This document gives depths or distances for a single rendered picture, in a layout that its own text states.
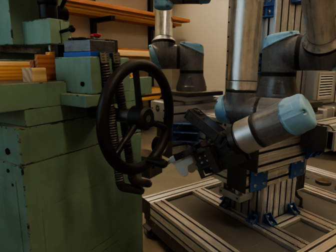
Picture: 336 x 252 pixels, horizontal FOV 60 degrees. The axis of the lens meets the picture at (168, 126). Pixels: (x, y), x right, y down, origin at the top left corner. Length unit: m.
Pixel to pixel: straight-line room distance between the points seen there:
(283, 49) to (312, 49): 0.10
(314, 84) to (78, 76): 1.07
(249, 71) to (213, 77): 3.71
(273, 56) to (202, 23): 3.58
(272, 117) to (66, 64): 0.51
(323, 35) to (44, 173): 0.84
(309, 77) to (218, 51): 3.01
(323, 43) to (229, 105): 0.38
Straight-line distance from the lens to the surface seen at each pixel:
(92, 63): 0.72
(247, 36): 0.73
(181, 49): 1.41
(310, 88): 1.49
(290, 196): 1.59
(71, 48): 0.79
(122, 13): 3.62
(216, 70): 4.41
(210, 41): 4.48
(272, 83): 1.06
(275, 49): 1.06
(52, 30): 0.93
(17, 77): 0.90
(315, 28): 0.94
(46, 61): 0.85
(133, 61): 0.70
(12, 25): 1.02
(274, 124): 0.60
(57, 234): 0.87
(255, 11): 0.75
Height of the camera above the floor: 0.94
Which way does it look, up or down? 12 degrees down
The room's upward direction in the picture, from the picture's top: straight up
